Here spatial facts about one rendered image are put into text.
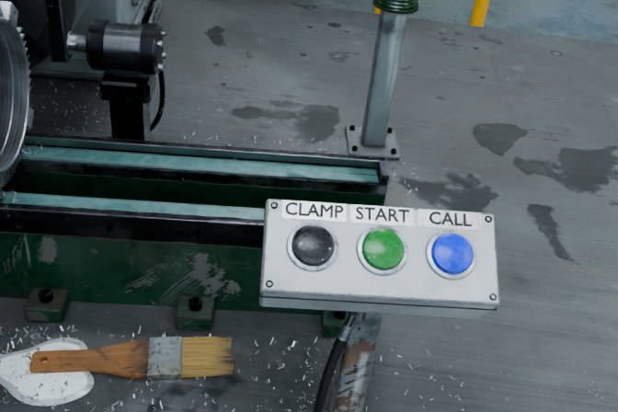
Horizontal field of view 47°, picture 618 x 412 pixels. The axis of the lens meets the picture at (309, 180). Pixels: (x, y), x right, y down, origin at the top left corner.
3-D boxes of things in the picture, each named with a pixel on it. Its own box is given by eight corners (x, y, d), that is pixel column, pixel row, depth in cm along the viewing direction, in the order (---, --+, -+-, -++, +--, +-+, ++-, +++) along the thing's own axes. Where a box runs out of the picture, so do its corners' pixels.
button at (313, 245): (290, 268, 51) (291, 262, 49) (291, 229, 52) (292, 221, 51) (331, 271, 51) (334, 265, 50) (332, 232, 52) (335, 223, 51)
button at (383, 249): (359, 273, 51) (362, 267, 50) (360, 233, 53) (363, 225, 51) (400, 275, 52) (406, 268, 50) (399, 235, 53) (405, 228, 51)
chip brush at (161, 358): (27, 384, 70) (26, 379, 70) (36, 346, 74) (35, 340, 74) (235, 376, 74) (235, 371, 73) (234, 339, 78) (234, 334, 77)
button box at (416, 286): (257, 307, 54) (259, 291, 49) (263, 218, 57) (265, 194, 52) (480, 320, 55) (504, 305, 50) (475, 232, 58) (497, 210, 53)
